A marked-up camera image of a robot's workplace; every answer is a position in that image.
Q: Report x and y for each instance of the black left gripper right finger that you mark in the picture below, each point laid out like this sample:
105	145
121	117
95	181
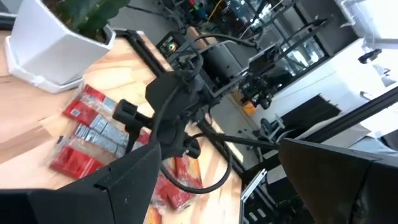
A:
342	186

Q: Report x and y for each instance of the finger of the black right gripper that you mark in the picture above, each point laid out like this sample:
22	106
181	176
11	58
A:
192	148
125	111

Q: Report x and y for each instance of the black box with green light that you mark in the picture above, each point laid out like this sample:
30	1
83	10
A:
171	46

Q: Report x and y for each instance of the green cactus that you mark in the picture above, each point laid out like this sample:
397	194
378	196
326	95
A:
87	15

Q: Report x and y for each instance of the orange round object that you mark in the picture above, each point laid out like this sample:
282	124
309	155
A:
248	109

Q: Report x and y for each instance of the black aluminium table frame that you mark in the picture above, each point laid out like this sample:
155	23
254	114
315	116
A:
146	53

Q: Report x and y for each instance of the white hexagonal plant pot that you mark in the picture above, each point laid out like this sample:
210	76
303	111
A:
46	46

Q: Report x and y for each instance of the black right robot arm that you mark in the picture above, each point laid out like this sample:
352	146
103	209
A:
220	62

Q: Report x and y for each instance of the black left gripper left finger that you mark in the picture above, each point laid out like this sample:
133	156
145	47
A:
109	199

